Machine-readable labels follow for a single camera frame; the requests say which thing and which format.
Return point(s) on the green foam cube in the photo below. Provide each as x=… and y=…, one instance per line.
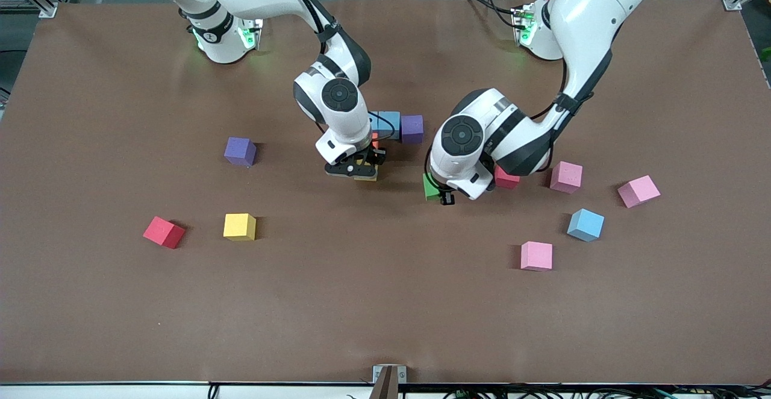
x=430, y=189

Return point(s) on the orange foam cube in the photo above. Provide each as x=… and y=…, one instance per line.
x=375, y=141

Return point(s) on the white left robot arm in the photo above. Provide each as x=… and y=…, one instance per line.
x=584, y=13

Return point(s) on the small green object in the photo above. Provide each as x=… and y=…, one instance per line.
x=767, y=54

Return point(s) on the pink foam cube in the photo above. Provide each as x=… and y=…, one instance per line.
x=638, y=191
x=536, y=255
x=566, y=176

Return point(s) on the red foam cube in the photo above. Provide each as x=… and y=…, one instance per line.
x=162, y=231
x=506, y=180

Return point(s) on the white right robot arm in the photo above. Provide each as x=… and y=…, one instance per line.
x=347, y=125

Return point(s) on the yellow foam cube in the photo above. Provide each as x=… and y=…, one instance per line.
x=239, y=226
x=367, y=176

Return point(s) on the purple foam cube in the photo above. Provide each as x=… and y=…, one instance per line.
x=240, y=150
x=412, y=129

